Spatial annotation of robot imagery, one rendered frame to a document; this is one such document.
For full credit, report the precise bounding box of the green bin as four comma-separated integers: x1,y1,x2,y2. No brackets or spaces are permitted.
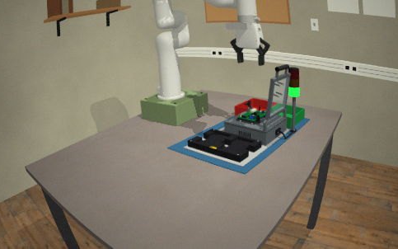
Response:
278,105,305,129

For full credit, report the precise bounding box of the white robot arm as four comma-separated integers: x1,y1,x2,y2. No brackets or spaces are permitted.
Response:
152,0,260,100

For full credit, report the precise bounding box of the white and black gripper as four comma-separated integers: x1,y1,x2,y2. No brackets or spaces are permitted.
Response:
230,22,270,66

